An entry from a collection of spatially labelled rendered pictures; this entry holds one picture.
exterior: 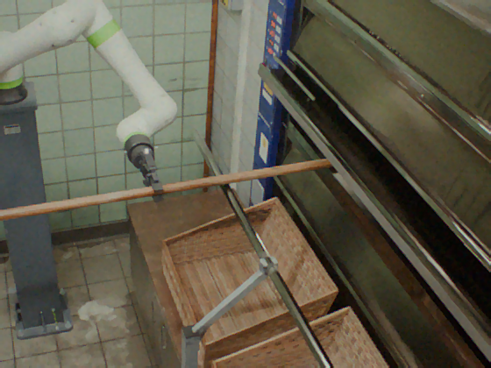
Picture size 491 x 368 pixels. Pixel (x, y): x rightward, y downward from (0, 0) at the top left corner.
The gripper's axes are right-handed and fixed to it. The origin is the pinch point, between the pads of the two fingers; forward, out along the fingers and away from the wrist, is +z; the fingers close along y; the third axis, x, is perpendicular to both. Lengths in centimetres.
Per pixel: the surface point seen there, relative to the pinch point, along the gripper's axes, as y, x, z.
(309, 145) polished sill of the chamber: 1, -59, -14
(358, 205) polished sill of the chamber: 1, -59, 23
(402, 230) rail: -24, -44, 63
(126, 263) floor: 119, -8, -98
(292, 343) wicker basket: 45, -36, 35
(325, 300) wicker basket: 38, -51, 26
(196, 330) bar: 23.2, -1.6, 38.6
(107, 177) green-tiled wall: 79, -4, -122
